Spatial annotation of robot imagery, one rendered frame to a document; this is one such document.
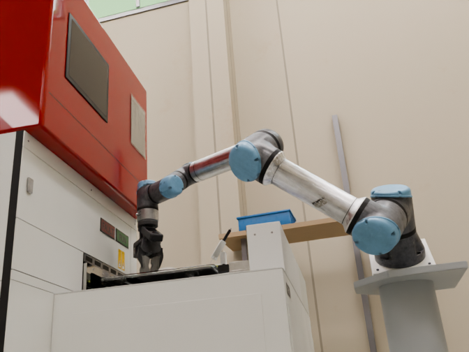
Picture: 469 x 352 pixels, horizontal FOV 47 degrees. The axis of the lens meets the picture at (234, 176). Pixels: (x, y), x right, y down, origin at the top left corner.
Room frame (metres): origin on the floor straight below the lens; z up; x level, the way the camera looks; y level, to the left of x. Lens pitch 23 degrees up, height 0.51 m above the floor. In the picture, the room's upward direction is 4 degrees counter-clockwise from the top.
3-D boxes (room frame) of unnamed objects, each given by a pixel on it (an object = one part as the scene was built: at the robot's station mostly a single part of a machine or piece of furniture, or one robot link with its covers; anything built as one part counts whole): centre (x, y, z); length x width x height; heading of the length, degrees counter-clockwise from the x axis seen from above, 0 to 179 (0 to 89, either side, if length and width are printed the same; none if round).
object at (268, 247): (1.67, -0.11, 0.89); 0.55 x 0.09 x 0.14; 170
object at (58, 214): (1.65, 0.49, 1.02); 0.81 x 0.03 x 0.40; 170
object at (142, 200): (1.78, 0.31, 1.21); 0.09 x 0.08 x 0.11; 49
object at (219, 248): (2.02, 0.08, 1.03); 0.06 x 0.04 x 0.13; 80
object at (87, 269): (1.82, 0.44, 0.89); 0.44 x 0.02 x 0.10; 170
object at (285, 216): (3.32, -0.19, 1.55); 0.35 x 0.24 x 0.11; 77
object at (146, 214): (1.78, 0.32, 1.13); 0.08 x 0.08 x 0.05
